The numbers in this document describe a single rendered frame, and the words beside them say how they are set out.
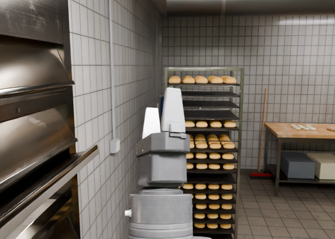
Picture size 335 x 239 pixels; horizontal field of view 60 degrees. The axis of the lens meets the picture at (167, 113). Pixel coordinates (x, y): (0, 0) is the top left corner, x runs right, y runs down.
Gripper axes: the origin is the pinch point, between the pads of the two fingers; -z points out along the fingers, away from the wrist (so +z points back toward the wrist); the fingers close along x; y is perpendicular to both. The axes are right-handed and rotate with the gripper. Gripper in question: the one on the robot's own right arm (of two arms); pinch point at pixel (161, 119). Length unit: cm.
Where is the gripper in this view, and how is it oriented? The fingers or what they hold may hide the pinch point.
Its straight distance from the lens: 43.9
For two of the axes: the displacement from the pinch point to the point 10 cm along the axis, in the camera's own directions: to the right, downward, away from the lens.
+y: -9.5, -0.8, -3.1
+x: 3.2, -2.3, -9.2
